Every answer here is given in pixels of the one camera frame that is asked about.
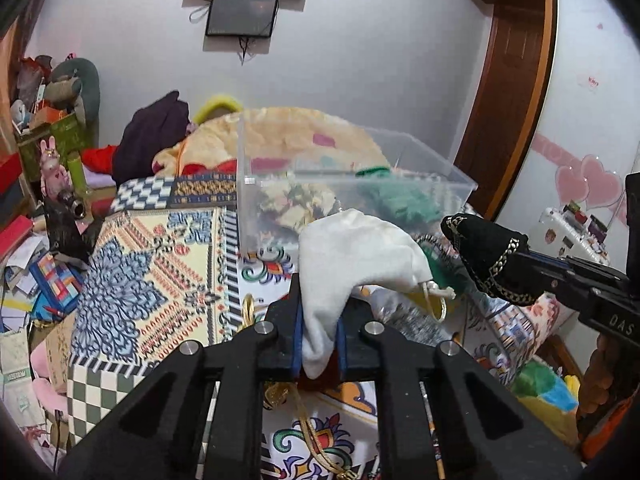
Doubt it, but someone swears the white cabinet with stickers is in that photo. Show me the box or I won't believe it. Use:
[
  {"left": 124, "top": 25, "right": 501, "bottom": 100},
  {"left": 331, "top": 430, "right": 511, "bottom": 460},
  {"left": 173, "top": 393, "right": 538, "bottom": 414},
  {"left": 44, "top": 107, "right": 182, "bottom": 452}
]
[{"left": 528, "top": 205, "right": 611, "bottom": 266}]

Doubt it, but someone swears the clear plastic storage bin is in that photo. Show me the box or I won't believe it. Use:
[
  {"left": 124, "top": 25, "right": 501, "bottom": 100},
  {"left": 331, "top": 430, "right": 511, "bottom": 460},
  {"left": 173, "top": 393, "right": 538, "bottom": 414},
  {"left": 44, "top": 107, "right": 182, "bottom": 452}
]
[{"left": 236, "top": 127, "right": 477, "bottom": 256}]

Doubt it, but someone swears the pink rabbit plush toy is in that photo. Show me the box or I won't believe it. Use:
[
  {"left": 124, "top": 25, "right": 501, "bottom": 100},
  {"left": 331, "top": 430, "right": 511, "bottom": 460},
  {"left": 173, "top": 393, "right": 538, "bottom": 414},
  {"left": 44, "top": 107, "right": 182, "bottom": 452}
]
[{"left": 39, "top": 136, "right": 74, "bottom": 200}]

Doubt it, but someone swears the grey plush toy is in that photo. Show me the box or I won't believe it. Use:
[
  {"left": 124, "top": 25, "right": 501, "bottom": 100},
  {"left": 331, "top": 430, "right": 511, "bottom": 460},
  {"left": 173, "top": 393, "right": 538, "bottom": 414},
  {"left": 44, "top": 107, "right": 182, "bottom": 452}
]
[{"left": 44, "top": 58, "right": 100, "bottom": 128}]

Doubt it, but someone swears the green knitted cloth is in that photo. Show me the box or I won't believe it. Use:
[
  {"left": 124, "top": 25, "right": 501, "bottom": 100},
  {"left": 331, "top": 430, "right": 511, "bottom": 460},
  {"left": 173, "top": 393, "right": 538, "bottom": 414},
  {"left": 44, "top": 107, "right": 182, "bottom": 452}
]
[{"left": 355, "top": 166, "right": 440, "bottom": 224}]

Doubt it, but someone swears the patterned colourful bed cover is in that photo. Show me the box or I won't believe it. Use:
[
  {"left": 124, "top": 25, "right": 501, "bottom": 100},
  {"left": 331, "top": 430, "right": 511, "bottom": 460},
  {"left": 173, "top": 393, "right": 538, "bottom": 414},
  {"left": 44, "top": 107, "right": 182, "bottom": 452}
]
[{"left": 64, "top": 171, "right": 576, "bottom": 480}]

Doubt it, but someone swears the gold ribbon bow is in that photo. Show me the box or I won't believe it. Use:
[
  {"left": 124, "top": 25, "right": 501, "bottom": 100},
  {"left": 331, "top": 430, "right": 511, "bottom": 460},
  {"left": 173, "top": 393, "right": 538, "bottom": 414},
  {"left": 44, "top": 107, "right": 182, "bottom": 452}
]
[{"left": 238, "top": 292, "right": 362, "bottom": 480}]

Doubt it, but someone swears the small black wall monitor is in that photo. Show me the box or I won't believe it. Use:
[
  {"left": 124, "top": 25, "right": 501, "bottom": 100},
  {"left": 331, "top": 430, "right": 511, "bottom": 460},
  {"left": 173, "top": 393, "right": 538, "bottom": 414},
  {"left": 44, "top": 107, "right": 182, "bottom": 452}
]
[{"left": 205, "top": 0, "right": 279, "bottom": 39}]

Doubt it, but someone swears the white drawstring pouch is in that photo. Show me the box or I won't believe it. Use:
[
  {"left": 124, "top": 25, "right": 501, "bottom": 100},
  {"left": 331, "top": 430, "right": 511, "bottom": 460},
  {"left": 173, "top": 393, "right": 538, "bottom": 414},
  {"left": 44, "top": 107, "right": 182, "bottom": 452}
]
[{"left": 297, "top": 209, "right": 456, "bottom": 379}]

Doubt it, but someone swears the beige fleece blanket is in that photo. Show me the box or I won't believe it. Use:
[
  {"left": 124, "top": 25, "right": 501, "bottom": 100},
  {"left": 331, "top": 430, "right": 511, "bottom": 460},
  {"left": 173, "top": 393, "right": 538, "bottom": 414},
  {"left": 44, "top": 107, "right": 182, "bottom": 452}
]
[{"left": 152, "top": 107, "right": 390, "bottom": 177}]

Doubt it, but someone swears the black gold trimmed pouch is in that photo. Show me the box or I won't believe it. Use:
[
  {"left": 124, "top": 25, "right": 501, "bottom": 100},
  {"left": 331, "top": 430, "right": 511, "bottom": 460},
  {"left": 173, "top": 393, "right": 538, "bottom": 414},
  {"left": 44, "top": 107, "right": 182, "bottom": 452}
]
[{"left": 440, "top": 214, "right": 544, "bottom": 307}]

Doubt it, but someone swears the dark purple jacket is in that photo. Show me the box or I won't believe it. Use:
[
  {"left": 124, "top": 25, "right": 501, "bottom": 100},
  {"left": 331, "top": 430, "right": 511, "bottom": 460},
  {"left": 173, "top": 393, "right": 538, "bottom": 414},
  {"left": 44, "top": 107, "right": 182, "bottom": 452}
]
[{"left": 112, "top": 90, "right": 190, "bottom": 186}]

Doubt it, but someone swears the yellow curved pillow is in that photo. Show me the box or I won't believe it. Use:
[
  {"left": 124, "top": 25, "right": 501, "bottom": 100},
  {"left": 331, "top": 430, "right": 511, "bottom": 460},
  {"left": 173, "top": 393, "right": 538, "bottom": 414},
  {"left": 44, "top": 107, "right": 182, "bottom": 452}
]
[{"left": 192, "top": 93, "right": 243, "bottom": 125}]

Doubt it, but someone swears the brown wooden door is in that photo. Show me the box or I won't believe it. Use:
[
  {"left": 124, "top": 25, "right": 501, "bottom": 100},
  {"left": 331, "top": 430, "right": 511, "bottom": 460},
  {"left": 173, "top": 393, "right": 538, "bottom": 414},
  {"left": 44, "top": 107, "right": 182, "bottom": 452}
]
[{"left": 454, "top": 0, "right": 550, "bottom": 219}]

